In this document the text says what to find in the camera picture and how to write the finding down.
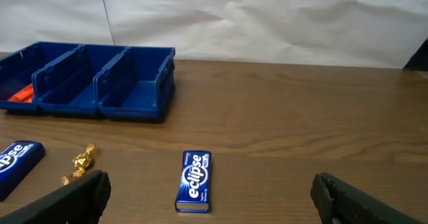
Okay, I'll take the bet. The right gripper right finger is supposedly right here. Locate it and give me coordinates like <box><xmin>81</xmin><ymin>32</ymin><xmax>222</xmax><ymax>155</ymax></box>
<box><xmin>310</xmin><ymin>172</ymin><xmax>428</xmax><ymax>224</ymax></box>

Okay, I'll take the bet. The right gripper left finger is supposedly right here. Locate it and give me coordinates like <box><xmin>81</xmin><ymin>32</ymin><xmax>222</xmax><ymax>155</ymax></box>
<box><xmin>0</xmin><ymin>169</ymin><xmax>112</xmax><ymax>224</ymax></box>

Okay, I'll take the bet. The gold candy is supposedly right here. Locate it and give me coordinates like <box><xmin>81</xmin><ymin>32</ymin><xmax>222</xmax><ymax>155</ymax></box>
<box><xmin>72</xmin><ymin>142</ymin><xmax>98</xmax><ymax>171</ymax></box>
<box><xmin>60</xmin><ymin>169</ymin><xmax>87</xmax><ymax>187</ymax></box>

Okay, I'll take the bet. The blue candy pack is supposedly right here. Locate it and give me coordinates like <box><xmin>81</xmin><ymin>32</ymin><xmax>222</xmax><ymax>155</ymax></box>
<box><xmin>0</xmin><ymin>140</ymin><xmax>46</xmax><ymax>202</ymax></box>
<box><xmin>175</xmin><ymin>149</ymin><xmax>213</xmax><ymax>214</ymax></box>

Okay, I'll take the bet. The blue tray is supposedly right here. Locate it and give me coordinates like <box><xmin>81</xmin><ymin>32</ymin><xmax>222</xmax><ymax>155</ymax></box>
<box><xmin>0</xmin><ymin>41</ymin><xmax>176</xmax><ymax>123</ymax></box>

